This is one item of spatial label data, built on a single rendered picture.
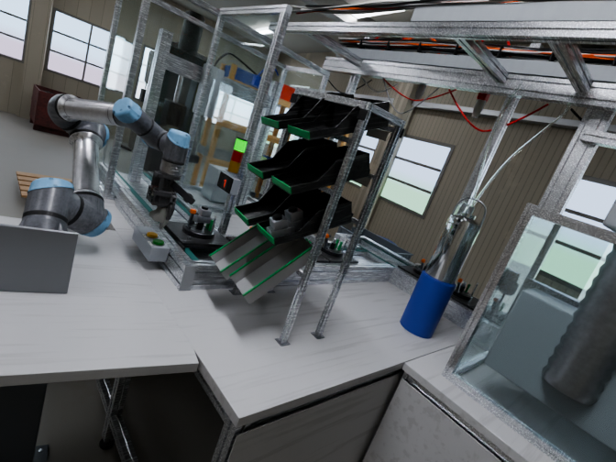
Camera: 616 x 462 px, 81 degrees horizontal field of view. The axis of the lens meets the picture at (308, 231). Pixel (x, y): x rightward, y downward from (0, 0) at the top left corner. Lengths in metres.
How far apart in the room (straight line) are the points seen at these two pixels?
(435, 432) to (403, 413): 0.13
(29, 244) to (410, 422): 1.35
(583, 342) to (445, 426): 0.51
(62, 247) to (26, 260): 0.09
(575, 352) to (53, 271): 1.53
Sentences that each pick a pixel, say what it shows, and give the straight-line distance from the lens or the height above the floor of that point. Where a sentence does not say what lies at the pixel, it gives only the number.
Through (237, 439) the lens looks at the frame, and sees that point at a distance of 1.02.
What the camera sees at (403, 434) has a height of 0.62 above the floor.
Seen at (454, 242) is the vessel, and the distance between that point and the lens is 1.63.
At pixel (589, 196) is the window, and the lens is 4.40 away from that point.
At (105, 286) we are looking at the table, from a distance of 1.35.
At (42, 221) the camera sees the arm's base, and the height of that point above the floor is 1.03.
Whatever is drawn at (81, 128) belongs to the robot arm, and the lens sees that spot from 1.67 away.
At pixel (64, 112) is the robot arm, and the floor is 1.32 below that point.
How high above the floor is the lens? 1.51
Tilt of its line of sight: 14 degrees down
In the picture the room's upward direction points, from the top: 19 degrees clockwise
